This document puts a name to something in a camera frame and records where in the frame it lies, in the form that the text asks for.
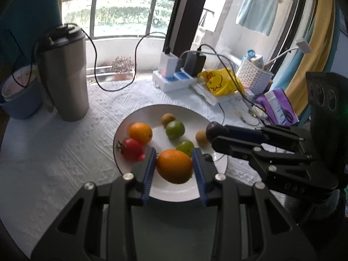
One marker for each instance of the purple pouch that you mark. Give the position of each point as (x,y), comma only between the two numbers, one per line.
(281,96)

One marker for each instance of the colourful printed packet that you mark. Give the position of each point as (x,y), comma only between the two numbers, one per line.
(257,60)

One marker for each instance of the teal curtain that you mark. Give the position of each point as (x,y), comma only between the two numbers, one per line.
(27,5)

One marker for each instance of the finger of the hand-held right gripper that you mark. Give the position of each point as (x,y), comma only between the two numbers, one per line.
(244,133)
(233,146)

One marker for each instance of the red tomato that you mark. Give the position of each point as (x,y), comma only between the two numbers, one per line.
(132,148)

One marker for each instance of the small orange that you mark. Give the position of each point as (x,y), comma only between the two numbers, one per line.
(140,132)

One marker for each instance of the white charger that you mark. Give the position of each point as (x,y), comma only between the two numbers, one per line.
(168,65)

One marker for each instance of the yellow plastic bag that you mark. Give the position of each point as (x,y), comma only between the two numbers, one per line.
(217,83)

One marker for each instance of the dark window frame post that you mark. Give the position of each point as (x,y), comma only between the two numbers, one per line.
(185,13)

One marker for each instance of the white round plate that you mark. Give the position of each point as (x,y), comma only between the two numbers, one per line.
(160,141)

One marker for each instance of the white lotion tube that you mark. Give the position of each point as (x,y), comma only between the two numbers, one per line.
(272,106)

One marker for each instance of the white textured tablecloth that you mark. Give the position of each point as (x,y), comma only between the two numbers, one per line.
(68,155)

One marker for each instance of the green round fruit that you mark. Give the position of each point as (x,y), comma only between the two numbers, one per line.
(186,146)
(175,129)

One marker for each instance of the large orange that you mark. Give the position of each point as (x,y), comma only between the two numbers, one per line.
(174,165)

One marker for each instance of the white gooseneck lamp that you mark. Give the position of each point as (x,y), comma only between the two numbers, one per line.
(303,45)

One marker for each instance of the yellow curtain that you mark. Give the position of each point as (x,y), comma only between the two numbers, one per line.
(59,0)
(315,54)

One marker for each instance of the blue plastic bowl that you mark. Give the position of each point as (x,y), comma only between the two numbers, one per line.
(21,107)

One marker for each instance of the small yellow-brown fruit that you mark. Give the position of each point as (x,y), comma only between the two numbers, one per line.
(168,119)
(202,138)

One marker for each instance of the blue capped bottle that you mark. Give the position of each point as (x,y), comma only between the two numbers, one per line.
(251,54)

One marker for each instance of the person's right forearm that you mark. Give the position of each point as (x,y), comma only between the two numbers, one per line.
(312,209)

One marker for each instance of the small potted plant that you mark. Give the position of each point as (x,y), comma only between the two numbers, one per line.
(123,66)

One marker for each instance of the white flat packet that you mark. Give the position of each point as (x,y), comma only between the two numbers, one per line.
(209,95)

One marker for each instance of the black charger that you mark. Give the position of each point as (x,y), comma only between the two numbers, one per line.
(194,64)

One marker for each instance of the white blue power strip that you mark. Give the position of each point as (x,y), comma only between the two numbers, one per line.
(174,83)

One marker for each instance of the light blue hanging towel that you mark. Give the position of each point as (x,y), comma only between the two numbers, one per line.
(257,9)

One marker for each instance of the dark purple plum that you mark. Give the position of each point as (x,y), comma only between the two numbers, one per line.
(213,130)

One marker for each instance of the black scissors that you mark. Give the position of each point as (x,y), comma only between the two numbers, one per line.
(288,115)

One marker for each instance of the white plastic basket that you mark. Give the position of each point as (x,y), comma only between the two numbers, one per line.
(254,76)

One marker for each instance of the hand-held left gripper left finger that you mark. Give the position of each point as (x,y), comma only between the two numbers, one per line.
(148,174)

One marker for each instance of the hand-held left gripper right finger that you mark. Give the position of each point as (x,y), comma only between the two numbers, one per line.
(198,174)

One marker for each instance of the stainless steel tumbler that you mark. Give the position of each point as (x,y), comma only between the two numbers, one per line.
(68,73)

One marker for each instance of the black balcony railing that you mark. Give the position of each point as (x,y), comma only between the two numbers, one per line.
(93,16)

